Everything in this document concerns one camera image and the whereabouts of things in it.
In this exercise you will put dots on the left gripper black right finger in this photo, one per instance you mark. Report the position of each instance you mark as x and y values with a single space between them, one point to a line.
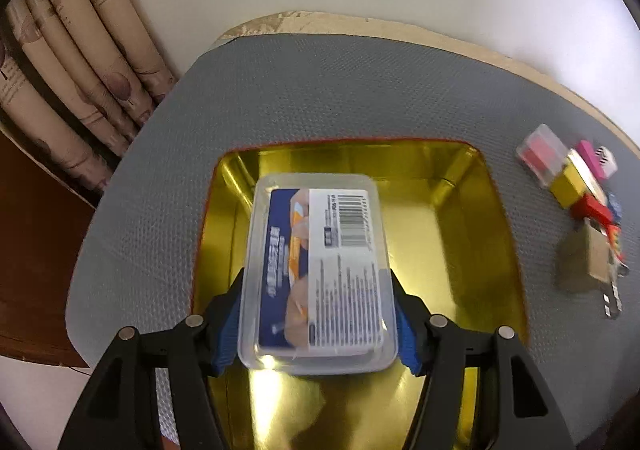
514 407

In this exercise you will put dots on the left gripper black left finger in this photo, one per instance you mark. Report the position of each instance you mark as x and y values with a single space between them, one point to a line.
118 408

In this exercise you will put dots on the red cardboard box with barcode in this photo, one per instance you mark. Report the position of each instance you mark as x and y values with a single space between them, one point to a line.
583 259

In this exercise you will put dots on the clear plastic box blue label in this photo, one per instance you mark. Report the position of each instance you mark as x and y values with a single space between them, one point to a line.
317 293

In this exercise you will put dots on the metal clip tool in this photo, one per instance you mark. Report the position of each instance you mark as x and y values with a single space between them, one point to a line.
612 302

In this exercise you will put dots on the red toffee tin gold interior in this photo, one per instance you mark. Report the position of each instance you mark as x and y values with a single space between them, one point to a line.
448 242

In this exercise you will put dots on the red block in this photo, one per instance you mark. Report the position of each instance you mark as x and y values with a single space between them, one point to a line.
589 207

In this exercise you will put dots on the grey mesh mat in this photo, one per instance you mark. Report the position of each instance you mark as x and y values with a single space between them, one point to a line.
136 267

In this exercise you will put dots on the yellow cube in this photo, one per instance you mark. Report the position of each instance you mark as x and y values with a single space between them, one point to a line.
568 187

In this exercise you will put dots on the blue patterned round tin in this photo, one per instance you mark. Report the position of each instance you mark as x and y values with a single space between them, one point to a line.
615 208

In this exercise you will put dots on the clear case with red card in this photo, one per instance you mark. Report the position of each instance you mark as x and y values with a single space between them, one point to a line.
543 153

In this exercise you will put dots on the white black zigzag cube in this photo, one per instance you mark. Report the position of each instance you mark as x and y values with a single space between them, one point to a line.
607 162

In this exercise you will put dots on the pink block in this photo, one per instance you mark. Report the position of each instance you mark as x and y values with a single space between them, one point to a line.
585 149

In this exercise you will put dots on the beige patterned curtain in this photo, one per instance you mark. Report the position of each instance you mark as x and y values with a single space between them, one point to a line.
79 80

